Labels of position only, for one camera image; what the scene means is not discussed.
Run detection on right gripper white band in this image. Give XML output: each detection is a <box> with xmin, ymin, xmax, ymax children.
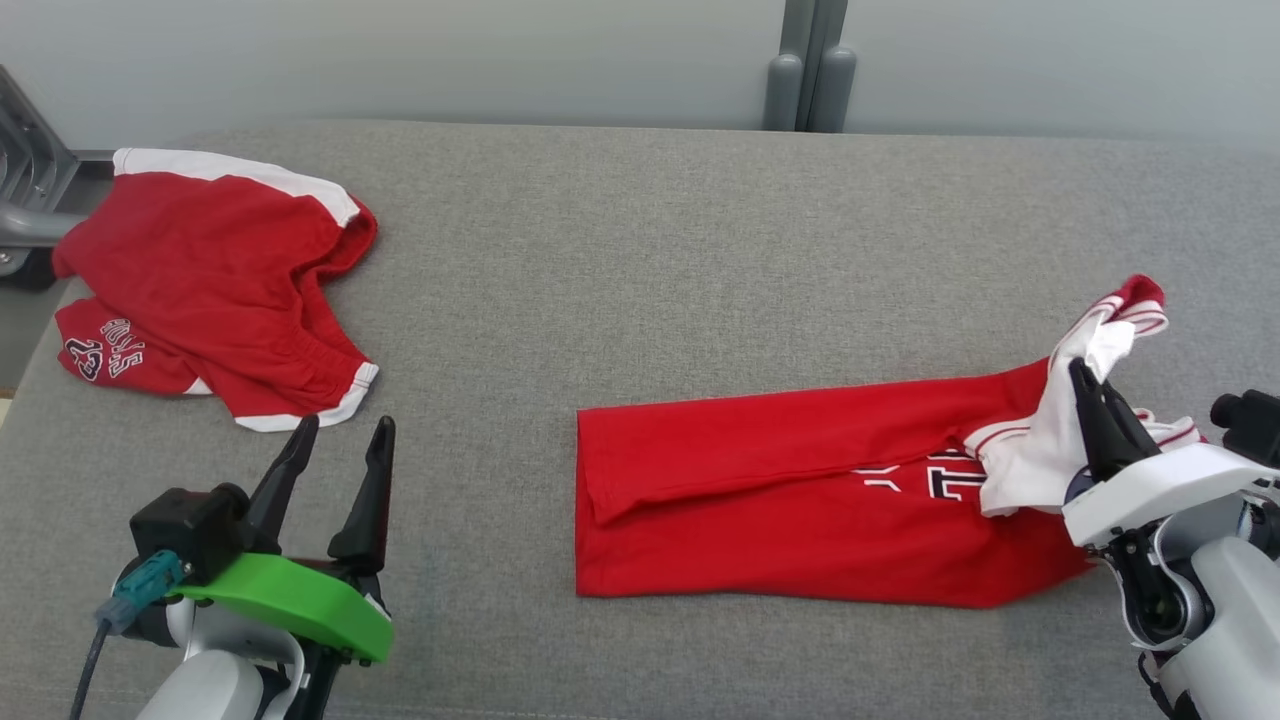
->
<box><xmin>1062</xmin><ymin>358</ymin><xmax>1280</xmax><ymax>549</ymax></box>

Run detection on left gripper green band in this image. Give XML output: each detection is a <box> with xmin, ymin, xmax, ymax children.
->
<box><xmin>165</xmin><ymin>415</ymin><xmax>397</xmax><ymax>667</ymax></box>

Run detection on red shorts white stripes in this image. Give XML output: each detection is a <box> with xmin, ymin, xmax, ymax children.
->
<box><xmin>52</xmin><ymin>148</ymin><xmax>381</xmax><ymax>434</ymax></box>

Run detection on red Bulls 23 jersey shirt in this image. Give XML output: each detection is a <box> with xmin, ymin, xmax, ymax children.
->
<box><xmin>575</xmin><ymin>275</ymin><xmax>1201</xmax><ymax>610</ymax></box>

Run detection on grey metal stand base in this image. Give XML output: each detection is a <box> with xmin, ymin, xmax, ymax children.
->
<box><xmin>0</xmin><ymin>65</ymin><xmax>117</xmax><ymax>293</ymax></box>

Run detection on teal left camera cable plug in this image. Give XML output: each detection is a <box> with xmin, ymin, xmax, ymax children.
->
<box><xmin>68</xmin><ymin>550</ymin><xmax>189</xmax><ymax>720</ymax></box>

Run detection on grey door frame post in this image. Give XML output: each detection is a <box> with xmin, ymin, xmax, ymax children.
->
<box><xmin>764</xmin><ymin>0</ymin><xmax>858</xmax><ymax>134</ymax></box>

